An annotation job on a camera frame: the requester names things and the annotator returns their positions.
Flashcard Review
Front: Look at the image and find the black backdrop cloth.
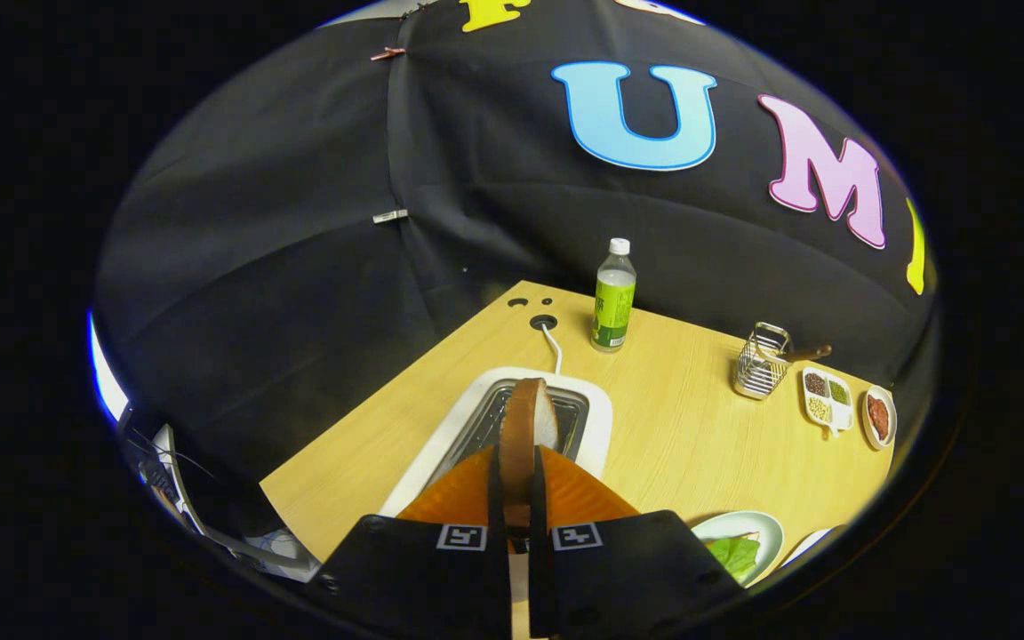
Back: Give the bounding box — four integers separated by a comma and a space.
94, 0, 940, 534

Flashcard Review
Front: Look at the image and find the green lettuce leaf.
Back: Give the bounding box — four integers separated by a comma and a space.
706, 533, 762, 583

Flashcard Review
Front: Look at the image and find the wire utensil holder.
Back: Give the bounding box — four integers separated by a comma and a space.
732, 322, 794, 401

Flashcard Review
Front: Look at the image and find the white square plate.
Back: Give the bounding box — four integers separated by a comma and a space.
779, 524, 842, 570

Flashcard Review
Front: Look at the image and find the white divided dish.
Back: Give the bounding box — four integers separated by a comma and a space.
801, 366, 854, 438

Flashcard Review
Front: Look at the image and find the white oval plate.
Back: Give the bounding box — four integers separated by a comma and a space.
860, 385, 898, 451

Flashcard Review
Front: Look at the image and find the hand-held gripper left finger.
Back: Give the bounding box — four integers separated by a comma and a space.
312, 444, 513, 640

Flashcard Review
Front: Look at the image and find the pale green round plate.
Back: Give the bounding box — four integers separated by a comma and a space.
692, 510, 785, 588

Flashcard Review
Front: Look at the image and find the toasted bread slice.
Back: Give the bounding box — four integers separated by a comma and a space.
499, 378, 559, 530

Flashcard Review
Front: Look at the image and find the white toaster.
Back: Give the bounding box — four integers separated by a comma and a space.
379, 366, 613, 518

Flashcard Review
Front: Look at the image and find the green label water bottle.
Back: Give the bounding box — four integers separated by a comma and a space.
590, 237, 637, 354

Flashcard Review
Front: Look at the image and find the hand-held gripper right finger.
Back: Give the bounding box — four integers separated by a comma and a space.
525, 444, 744, 640

